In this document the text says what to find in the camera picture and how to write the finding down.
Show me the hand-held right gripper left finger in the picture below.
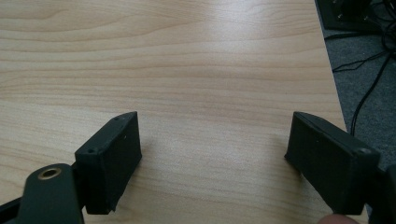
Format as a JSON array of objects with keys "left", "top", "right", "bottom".
[{"left": 74, "top": 111, "right": 143, "bottom": 216}]

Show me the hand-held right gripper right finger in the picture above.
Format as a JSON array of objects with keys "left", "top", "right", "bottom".
[{"left": 284, "top": 111, "right": 381, "bottom": 217}]

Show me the black stand base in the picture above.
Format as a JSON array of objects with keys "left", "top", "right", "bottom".
[{"left": 314, "top": 0, "right": 396, "bottom": 33}]

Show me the long black cable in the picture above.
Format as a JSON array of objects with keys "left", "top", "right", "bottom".
[{"left": 349, "top": 53, "right": 393, "bottom": 137}]

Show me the thin black cable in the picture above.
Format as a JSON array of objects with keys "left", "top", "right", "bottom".
[{"left": 332, "top": 49, "right": 390, "bottom": 74}]

